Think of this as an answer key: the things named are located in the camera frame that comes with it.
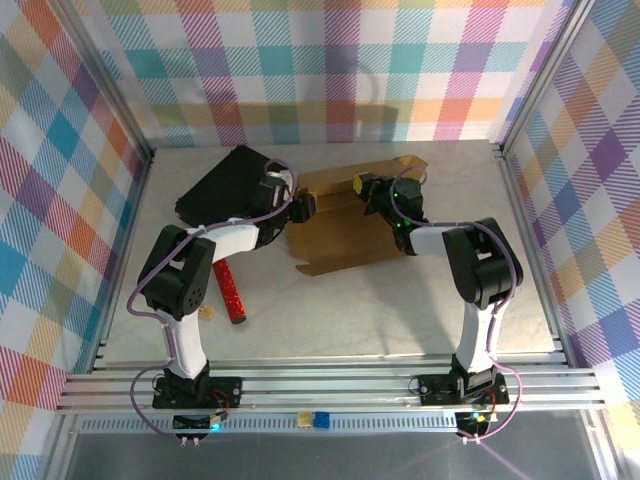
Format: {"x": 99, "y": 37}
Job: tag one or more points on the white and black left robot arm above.
{"x": 230, "y": 240}

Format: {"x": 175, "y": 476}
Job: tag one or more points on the aluminium frame beam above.
{"x": 325, "y": 390}

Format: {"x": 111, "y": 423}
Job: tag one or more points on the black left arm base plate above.
{"x": 225, "y": 390}

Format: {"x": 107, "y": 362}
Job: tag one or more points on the aluminium frame post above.
{"x": 545, "y": 75}
{"x": 100, "y": 80}

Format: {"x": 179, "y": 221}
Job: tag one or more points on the red glitter tube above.
{"x": 231, "y": 295}

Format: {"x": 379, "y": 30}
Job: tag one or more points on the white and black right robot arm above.
{"x": 430, "y": 240}

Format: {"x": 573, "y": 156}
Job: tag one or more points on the small tan block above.
{"x": 304, "y": 419}

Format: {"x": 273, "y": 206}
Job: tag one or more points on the grey metal plate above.
{"x": 325, "y": 460}

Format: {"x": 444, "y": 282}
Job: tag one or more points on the small wooden block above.
{"x": 209, "y": 312}

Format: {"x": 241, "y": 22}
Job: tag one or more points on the black hard case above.
{"x": 225, "y": 185}

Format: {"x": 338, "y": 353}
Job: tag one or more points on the small blue block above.
{"x": 322, "y": 420}

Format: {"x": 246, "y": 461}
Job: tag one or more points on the aluminium side rail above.
{"x": 141, "y": 190}
{"x": 517, "y": 200}

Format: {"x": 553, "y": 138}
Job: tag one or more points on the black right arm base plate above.
{"x": 435, "y": 390}

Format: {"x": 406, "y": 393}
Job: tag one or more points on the brown cardboard box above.
{"x": 340, "y": 235}

